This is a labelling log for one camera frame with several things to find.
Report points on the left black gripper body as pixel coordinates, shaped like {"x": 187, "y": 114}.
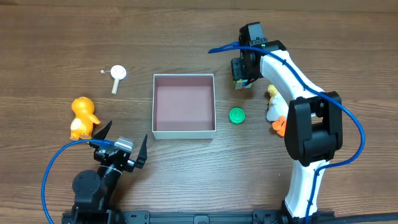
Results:
{"x": 115, "y": 158}

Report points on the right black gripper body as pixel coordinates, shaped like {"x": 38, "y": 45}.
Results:
{"x": 237, "y": 72}

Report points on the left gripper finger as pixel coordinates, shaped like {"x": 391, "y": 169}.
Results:
{"x": 101, "y": 135}
{"x": 142, "y": 155}

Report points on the multicolour puzzle cube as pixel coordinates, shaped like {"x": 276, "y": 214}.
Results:
{"x": 242, "y": 84}

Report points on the orange dinosaur toy figure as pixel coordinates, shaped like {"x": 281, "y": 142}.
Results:
{"x": 83, "y": 123}

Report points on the green round plastic toy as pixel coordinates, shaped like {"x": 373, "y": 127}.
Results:
{"x": 237, "y": 115}

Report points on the white duck plush toy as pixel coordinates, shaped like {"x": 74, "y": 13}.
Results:
{"x": 277, "y": 111}

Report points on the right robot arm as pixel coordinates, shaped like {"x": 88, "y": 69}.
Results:
{"x": 311, "y": 120}

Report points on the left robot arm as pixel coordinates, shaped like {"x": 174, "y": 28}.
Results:
{"x": 94, "y": 188}

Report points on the white wooden rattle drum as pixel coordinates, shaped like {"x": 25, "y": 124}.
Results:
{"x": 118, "y": 72}

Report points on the white box pink interior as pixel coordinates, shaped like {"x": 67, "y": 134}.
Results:
{"x": 183, "y": 106}

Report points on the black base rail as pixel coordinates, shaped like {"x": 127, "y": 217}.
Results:
{"x": 254, "y": 217}

